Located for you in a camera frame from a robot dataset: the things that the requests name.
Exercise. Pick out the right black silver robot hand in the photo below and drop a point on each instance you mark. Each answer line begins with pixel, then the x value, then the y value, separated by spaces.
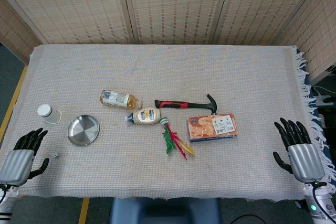
pixel 305 161

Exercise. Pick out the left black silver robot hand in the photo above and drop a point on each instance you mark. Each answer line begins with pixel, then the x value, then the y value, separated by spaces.
pixel 16 165

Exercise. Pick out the white paper cup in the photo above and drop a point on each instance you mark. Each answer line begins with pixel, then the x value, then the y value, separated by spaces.
pixel 51 115

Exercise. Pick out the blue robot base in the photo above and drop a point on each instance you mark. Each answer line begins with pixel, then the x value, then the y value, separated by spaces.
pixel 165 212

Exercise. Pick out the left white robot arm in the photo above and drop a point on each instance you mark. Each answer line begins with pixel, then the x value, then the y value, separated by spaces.
pixel 7 200

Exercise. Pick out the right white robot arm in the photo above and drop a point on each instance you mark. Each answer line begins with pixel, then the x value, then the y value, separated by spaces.
pixel 319 203

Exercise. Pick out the round steel plate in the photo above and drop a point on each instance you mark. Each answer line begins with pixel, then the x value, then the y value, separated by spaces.
pixel 83 130

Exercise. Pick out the dark blue under cloth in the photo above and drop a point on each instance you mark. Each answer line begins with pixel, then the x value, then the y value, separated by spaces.
pixel 315 103

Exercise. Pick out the orange blue biscuit box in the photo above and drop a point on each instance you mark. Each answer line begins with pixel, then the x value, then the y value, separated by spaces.
pixel 212 128

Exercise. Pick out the tea bottle with label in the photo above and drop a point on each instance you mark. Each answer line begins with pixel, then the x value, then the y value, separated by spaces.
pixel 116 99

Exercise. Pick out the colourful feather shuttlecock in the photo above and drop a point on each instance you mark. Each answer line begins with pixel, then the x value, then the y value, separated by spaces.
pixel 172 137

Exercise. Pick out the mayonnaise squeeze bottle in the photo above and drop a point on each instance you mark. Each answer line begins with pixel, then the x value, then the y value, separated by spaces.
pixel 145 116

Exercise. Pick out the red black claw hammer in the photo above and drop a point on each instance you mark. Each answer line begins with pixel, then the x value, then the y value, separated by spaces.
pixel 178 104

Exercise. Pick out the beige woven tablecloth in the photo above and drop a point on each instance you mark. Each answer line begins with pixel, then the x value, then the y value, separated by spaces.
pixel 168 72

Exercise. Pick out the woven bamboo folding screen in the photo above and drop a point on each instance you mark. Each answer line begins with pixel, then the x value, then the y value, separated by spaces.
pixel 178 6

